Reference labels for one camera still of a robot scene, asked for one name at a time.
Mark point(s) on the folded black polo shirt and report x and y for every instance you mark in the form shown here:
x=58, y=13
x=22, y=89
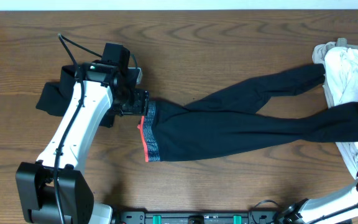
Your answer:
x=56, y=96

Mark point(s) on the dark navy leggings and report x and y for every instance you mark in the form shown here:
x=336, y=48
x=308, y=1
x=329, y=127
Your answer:
x=228, y=121

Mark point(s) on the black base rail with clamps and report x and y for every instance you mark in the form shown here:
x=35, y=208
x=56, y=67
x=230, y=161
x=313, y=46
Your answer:
x=254, y=215

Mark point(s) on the beige grey garment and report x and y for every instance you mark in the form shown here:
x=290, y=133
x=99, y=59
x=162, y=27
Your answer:
x=320, y=51

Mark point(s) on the white crumpled garment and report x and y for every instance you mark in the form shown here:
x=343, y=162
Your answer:
x=349, y=151

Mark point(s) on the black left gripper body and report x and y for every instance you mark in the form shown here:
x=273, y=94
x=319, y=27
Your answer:
x=140, y=101

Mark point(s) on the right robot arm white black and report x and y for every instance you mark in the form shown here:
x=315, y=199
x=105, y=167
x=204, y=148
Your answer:
x=337, y=199

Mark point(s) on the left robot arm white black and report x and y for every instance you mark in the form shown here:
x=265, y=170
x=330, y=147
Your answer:
x=53, y=188

